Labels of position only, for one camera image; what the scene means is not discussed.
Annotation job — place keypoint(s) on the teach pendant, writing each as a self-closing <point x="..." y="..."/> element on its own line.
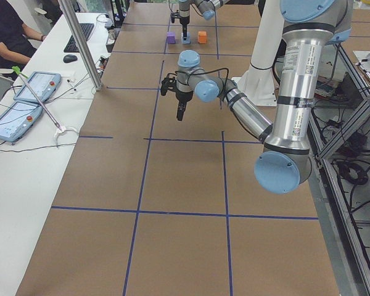
<point x="17" y="120"/>
<point x="44" y="85"/>

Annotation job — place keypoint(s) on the seated person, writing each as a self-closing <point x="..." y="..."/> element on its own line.
<point x="15" y="48"/>

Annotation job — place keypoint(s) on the black computer mouse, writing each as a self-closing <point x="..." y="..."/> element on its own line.
<point x="69" y="58"/>

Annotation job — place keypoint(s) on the light blue foam block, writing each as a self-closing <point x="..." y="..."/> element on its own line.
<point x="185" y="38"/>

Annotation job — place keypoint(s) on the aluminium frame post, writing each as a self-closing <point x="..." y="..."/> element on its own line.
<point x="71" y="18"/>

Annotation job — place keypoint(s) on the upper teach pendant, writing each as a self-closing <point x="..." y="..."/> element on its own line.
<point x="44" y="85"/>

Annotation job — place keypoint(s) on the long metal rod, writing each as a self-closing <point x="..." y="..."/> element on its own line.
<point x="60" y="129"/>

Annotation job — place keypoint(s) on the metal cup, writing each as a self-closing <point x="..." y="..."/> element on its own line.
<point x="111" y="35"/>

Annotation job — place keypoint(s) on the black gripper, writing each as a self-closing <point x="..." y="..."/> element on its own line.
<point x="183" y="97"/>
<point x="184" y="19"/>

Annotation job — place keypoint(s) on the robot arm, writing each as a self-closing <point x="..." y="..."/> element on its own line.
<point x="308" y="27"/>
<point x="207" y="9"/>

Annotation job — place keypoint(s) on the purple foam block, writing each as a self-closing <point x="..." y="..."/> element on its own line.
<point x="171" y="37"/>

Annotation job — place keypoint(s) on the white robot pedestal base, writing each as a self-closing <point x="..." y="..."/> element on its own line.
<point x="257" y="82"/>

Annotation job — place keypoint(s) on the orange foam block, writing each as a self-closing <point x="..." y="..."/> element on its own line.
<point x="202" y="37"/>

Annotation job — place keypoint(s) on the lower teach pendant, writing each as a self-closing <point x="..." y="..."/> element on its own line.
<point x="17" y="120"/>

